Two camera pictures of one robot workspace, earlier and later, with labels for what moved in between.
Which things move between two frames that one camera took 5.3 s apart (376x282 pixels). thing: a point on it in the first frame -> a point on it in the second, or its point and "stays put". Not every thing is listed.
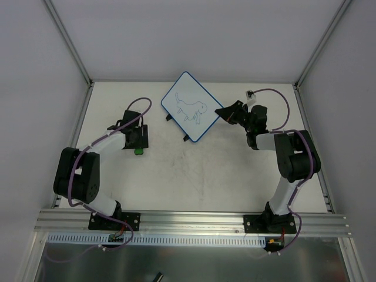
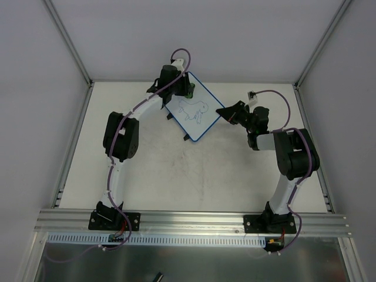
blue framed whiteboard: [191, 106] stays put
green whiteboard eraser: [138, 151] -> [191, 91]
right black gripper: [239, 111] stays put
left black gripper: [140, 141] -> [182, 88]
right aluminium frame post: [339, 13] stays put
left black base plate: [101, 223] stays put
